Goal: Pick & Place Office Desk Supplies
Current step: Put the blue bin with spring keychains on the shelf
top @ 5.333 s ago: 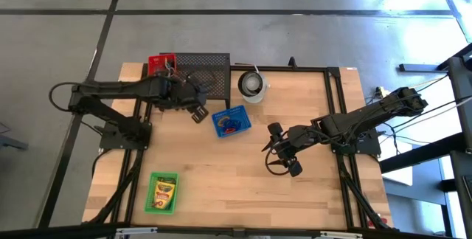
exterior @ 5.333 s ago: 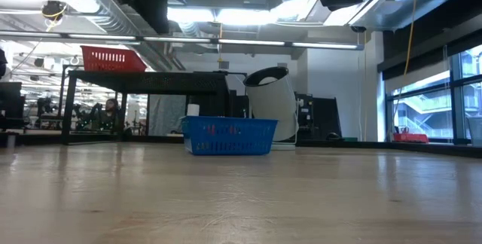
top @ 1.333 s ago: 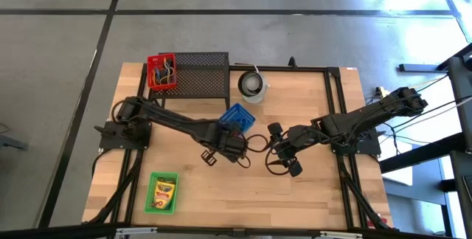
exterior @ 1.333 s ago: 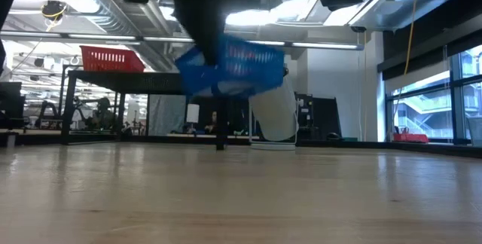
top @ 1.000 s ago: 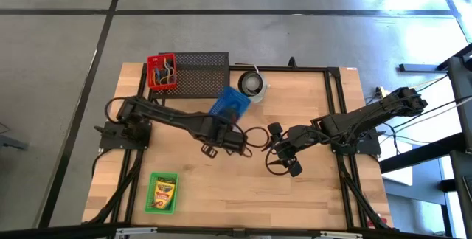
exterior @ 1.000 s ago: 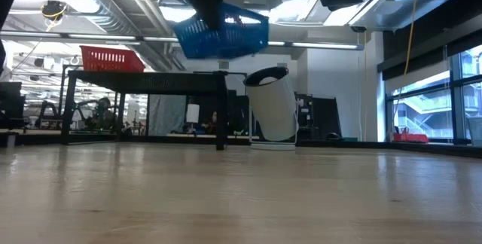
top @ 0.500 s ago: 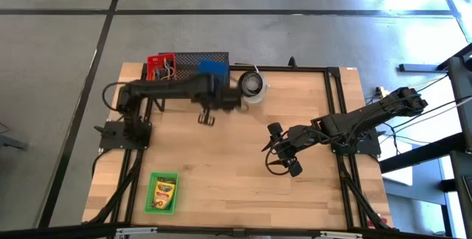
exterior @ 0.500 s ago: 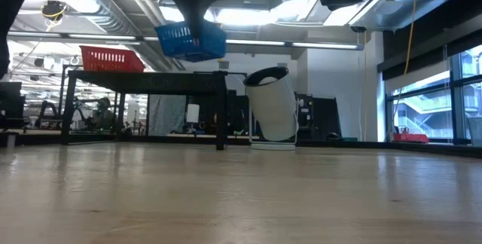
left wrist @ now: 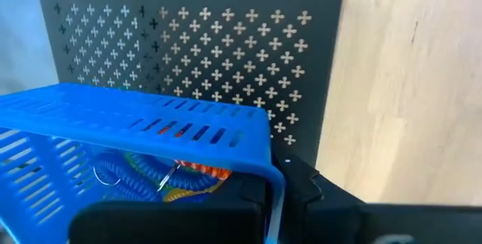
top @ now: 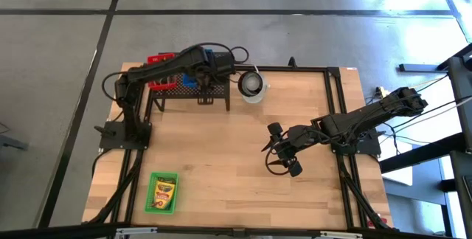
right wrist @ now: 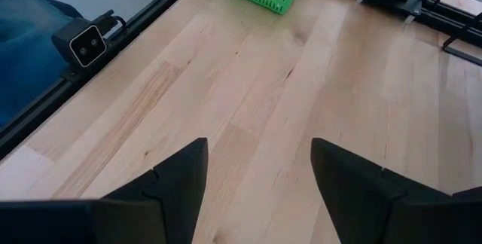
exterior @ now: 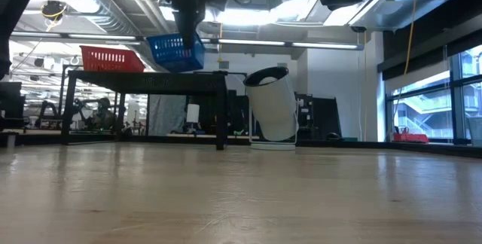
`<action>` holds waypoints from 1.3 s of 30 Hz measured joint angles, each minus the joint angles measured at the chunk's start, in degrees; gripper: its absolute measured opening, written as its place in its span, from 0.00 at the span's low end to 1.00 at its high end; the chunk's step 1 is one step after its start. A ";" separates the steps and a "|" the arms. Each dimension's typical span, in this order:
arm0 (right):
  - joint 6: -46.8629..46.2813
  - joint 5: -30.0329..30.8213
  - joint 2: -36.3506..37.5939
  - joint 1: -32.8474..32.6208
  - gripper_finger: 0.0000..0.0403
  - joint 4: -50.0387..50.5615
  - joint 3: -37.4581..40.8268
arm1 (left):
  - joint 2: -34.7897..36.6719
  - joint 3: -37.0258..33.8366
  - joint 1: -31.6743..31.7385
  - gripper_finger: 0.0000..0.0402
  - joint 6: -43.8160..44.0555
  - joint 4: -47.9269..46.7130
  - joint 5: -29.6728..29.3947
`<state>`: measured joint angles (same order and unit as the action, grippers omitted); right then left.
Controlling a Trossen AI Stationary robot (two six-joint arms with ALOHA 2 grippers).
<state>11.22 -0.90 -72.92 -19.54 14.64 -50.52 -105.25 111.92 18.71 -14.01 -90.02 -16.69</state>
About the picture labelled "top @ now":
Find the black rig beam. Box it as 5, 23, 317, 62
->
0, 222, 472, 239

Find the blue plastic basket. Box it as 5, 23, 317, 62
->
181, 48, 215, 89

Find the black perforated metal shelf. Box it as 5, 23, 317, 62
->
150, 52, 232, 113

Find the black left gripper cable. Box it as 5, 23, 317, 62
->
198, 41, 251, 66

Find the black desk frame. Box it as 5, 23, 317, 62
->
379, 43, 472, 239

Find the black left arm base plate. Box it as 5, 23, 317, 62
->
98, 119, 153, 151

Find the pale yellow power cable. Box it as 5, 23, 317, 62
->
412, 75, 450, 91

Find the large crayon box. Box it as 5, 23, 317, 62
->
152, 176, 178, 210

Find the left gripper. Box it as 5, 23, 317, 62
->
191, 45, 237, 105

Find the black floor cable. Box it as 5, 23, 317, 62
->
390, 94, 472, 130

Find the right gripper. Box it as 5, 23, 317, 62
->
260, 121, 324, 179

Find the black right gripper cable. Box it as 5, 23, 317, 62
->
264, 145, 294, 176

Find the green plastic basket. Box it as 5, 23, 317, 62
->
144, 171, 181, 215

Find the grey furniture foot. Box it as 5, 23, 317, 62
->
0, 134, 29, 151

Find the silver frame bracket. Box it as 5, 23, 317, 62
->
114, 226, 159, 238
319, 230, 364, 239

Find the white cylindrical pen holder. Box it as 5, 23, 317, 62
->
237, 69, 271, 104

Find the red plastic basket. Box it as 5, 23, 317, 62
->
146, 52, 178, 91

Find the red clamp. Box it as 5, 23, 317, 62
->
367, 216, 389, 229

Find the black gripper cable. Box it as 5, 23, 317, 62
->
198, 41, 251, 66
264, 145, 294, 176

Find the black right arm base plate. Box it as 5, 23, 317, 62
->
329, 125, 383, 158

